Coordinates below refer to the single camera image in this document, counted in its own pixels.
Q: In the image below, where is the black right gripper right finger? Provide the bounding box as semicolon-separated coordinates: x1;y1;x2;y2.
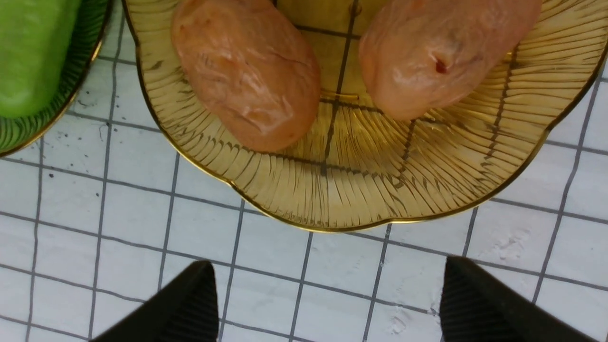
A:
439;256;591;342

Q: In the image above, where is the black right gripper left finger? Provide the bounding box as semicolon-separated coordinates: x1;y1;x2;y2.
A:
93;260;219;342

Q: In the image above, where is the brown toy potato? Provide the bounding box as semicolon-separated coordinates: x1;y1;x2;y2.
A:
359;0;542;120
171;0;321;153

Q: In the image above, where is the green toy cucumber rounded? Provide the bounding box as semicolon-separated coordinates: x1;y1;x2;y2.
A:
0;0;81;118

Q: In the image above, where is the amber glass plate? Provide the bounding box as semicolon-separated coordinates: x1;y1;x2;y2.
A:
123;0;608;232

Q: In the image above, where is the green glass plate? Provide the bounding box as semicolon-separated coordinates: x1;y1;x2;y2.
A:
0;0;114;156

